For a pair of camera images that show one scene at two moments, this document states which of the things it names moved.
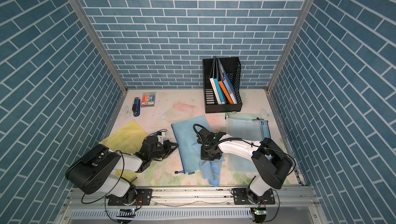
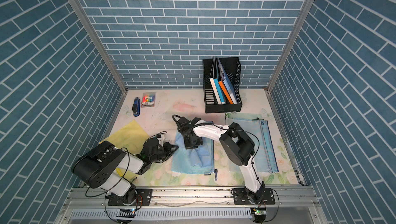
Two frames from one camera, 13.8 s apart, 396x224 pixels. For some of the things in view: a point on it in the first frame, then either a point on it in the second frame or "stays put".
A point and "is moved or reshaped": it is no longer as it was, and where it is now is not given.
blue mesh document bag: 184,137 is moved or reshaped
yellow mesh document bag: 128,140 stays put
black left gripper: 167,145 stays put
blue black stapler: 136,107 stays put
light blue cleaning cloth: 211,170 to 201,156
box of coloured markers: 148,99 stays put
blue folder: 225,78 stays put
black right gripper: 203,157 to 188,146
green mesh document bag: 251,116 stays put
